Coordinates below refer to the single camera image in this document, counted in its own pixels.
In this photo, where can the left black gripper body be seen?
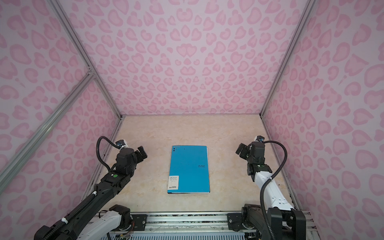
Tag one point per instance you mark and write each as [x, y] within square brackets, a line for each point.
[133, 168]

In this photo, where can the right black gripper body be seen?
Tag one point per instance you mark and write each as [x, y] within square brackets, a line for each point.
[250, 159]

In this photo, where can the blue black file folder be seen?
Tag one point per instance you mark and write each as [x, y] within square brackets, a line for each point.
[189, 170]

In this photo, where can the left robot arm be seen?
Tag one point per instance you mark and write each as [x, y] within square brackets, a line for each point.
[71, 225]

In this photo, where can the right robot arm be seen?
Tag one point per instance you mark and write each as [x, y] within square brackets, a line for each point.
[274, 218]

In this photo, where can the left diagonal aluminium strut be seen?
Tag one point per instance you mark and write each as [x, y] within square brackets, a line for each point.
[20, 159]

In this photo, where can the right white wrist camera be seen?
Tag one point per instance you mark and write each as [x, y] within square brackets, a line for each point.
[260, 139]

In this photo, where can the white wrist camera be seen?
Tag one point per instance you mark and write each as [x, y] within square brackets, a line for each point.
[121, 144]
[260, 139]

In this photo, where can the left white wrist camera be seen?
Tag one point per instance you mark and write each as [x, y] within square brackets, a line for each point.
[121, 144]

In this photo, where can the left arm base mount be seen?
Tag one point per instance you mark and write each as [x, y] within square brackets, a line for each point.
[128, 221]

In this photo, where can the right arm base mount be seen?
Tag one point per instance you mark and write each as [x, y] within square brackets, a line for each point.
[236, 222]

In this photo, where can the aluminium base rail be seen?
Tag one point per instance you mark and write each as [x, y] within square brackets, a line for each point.
[167, 226]

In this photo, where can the right corner aluminium post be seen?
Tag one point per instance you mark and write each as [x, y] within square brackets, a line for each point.
[297, 34]

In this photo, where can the corner aluminium post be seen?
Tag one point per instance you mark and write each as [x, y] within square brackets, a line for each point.
[297, 34]
[64, 20]

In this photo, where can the left corner aluminium post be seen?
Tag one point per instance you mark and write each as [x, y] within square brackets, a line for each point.
[64, 20]

